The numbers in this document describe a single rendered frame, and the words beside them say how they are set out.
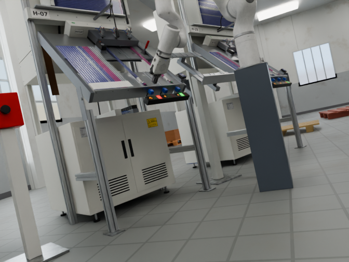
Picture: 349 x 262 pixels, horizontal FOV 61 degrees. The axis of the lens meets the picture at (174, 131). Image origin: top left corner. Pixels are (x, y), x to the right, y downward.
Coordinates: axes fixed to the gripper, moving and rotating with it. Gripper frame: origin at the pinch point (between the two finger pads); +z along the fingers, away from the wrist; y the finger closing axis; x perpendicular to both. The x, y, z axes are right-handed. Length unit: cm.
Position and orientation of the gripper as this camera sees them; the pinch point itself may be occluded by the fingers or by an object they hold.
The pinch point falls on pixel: (155, 79)
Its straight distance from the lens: 174.4
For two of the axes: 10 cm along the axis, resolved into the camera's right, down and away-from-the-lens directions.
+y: 7.2, -1.6, 6.7
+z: -3.3, 7.7, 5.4
